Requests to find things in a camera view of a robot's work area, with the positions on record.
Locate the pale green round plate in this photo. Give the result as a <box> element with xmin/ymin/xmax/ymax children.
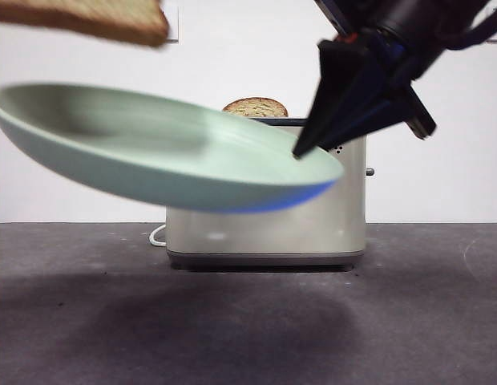
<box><xmin>0</xmin><ymin>82</ymin><xmax>346</xmax><ymax>214</ymax></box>

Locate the bread slice with scuffed crust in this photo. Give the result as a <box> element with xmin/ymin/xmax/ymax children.
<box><xmin>0</xmin><ymin>0</ymin><xmax>171</xmax><ymax>49</ymax></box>

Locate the bread slice with brown crust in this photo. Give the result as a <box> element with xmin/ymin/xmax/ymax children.
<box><xmin>221</xmin><ymin>96</ymin><xmax>289</xmax><ymax>119</ymax></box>

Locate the cream toaster with chrome top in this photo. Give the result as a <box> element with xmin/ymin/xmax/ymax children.
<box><xmin>164</xmin><ymin>117</ymin><xmax>376</xmax><ymax>271</ymax></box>

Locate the dark braided robot cable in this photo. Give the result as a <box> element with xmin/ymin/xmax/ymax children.
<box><xmin>442</xmin><ymin>10</ymin><xmax>497</xmax><ymax>52</ymax></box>

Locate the white power cable with plug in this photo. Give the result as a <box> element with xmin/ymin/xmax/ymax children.
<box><xmin>149</xmin><ymin>224</ymin><xmax>168</xmax><ymax>247</ymax></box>

